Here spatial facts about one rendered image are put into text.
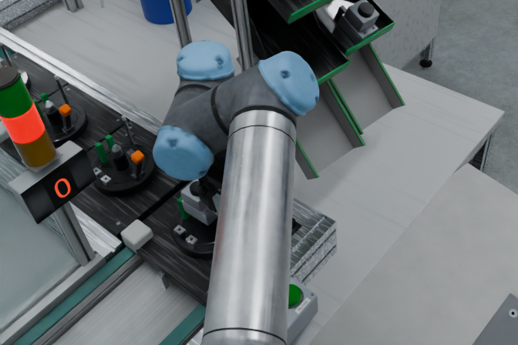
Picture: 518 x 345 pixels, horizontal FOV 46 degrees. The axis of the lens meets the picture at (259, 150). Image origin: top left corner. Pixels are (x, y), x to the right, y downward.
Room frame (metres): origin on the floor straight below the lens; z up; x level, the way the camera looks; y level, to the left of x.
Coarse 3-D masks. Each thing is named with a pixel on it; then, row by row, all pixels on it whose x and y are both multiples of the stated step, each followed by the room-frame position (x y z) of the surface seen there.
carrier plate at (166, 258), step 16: (160, 208) 0.82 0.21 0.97; (176, 208) 0.81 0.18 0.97; (160, 224) 0.77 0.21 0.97; (160, 240) 0.73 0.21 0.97; (144, 256) 0.70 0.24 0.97; (160, 256) 0.70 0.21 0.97; (176, 256) 0.69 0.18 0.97; (176, 272) 0.66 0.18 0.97; (192, 272) 0.65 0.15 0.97; (208, 272) 0.65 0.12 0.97; (192, 288) 0.62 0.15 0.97; (208, 288) 0.61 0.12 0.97
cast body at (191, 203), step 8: (192, 184) 0.75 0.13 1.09; (184, 192) 0.75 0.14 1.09; (192, 192) 0.73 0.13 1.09; (184, 200) 0.74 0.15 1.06; (192, 200) 0.73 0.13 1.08; (184, 208) 0.75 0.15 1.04; (192, 208) 0.73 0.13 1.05; (200, 208) 0.72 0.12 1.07; (208, 208) 0.73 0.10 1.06; (200, 216) 0.72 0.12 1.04; (208, 216) 0.71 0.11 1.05; (216, 216) 0.72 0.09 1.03; (208, 224) 0.71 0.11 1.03
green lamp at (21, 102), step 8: (8, 88) 0.68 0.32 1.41; (16, 88) 0.69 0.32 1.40; (24, 88) 0.70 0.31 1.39; (0, 96) 0.68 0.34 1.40; (8, 96) 0.68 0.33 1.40; (16, 96) 0.68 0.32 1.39; (24, 96) 0.69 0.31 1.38; (0, 104) 0.68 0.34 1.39; (8, 104) 0.68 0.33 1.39; (16, 104) 0.68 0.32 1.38; (24, 104) 0.69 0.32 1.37; (0, 112) 0.68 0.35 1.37; (8, 112) 0.68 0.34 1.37; (16, 112) 0.68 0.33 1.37; (24, 112) 0.68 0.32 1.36
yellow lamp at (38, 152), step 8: (40, 136) 0.69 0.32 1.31; (48, 136) 0.70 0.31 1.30; (16, 144) 0.68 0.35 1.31; (24, 144) 0.68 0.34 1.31; (32, 144) 0.68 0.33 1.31; (40, 144) 0.68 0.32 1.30; (48, 144) 0.69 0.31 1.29; (24, 152) 0.68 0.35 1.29; (32, 152) 0.68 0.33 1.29; (40, 152) 0.68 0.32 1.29; (48, 152) 0.69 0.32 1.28; (24, 160) 0.68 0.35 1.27; (32, 160) 0.68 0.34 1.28; (40, 160) 0.68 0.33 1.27; (48, 160) 0.68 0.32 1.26
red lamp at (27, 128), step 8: (32, 104) 0.70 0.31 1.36; (32, 112) 0.69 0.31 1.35; (8, 120) 0.68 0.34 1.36; (16, 120) 0.68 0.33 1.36; (24, 120) 0.68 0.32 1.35; (32, 120) 0.69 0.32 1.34; (40, 120) 0.70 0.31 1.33; (8, 128) 0.68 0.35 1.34; (16, 128) 0.68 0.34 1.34; (24, 128) 0.68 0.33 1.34; (32, 128) 0.68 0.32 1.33; (40, 128) 0.69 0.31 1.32; (16, 136) 0.68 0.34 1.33; (24, 136) 0.68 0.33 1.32; (32, 136) 0.68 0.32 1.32
